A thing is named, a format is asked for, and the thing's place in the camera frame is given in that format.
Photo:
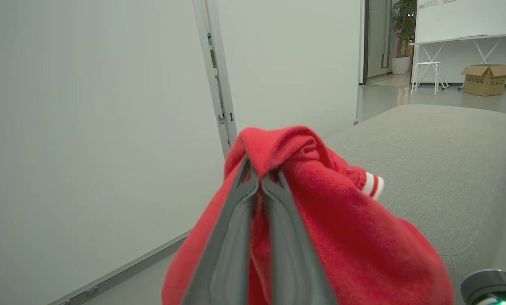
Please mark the round grey robot base part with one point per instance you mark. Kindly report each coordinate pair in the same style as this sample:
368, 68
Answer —
492, 288

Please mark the white trestle table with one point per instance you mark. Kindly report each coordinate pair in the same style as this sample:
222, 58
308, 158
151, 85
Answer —
469, 40

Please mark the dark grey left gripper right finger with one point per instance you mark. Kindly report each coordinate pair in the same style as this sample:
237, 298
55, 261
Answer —
293, 254

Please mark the potted green plant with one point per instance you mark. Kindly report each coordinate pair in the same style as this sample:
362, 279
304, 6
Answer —
403, 34

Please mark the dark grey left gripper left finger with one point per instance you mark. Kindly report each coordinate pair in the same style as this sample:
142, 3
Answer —
229, 250

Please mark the white metal stool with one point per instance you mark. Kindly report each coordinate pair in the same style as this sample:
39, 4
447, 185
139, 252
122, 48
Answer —
427, 76

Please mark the white partition panel with frame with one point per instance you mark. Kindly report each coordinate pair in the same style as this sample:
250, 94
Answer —
92, 144
291, 63

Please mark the dark framed glass door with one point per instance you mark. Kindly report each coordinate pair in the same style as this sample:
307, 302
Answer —
378, 38

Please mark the red garment with striped cuff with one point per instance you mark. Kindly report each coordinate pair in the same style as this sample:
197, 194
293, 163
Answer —
354, 237

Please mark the grey fabric sofa seat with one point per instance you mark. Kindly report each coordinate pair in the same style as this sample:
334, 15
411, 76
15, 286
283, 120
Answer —
439, 169

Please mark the brown cardboard box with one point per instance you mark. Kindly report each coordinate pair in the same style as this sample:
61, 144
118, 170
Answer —
486, 79

